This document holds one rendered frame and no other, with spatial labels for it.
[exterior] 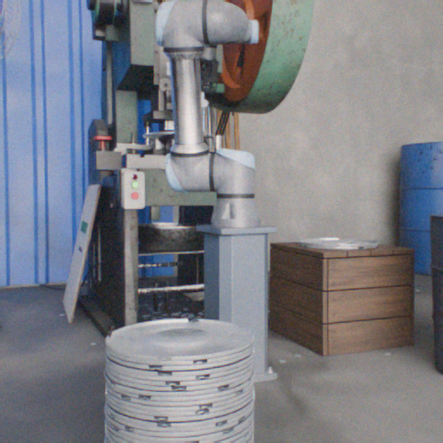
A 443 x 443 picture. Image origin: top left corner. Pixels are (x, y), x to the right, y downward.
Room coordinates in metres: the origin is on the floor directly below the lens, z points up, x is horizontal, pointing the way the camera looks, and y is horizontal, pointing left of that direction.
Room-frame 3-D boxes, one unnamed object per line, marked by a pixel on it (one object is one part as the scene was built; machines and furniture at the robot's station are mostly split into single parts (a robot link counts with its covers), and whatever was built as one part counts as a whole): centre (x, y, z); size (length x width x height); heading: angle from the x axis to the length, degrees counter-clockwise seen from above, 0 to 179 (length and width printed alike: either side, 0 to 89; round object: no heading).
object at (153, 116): (2.47, 0.27, 0.86); 0.20 x 0.16 x 0.05; 113
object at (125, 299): (2.49, 0.57, 0.45); 0.92 x 0.12 x 0.90; 23
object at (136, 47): (2.60, 0.32, 0.83); 0.79 x 0.43 x 1.34; 23
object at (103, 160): (2.13, 0.46, 0.62); 0.10 x 0.06 x 0.20; 113
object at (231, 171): (1.70, -0.01, 0.62); 0.13 x 0.12 x 0.14; 84
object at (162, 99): (2.43, 0.25, 1.04); 0.17 x 0.15 x 0.30; 23
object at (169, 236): (2.46, 0.27, 0.36); 0.34 x 0.34 x 0.10
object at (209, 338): (1.11, 0.10, 0.26); 0.29 x 0.29 x 0.01
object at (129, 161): (2.46, 0.27, 0.67); 0.45 x 0.30 x 0.06; 113
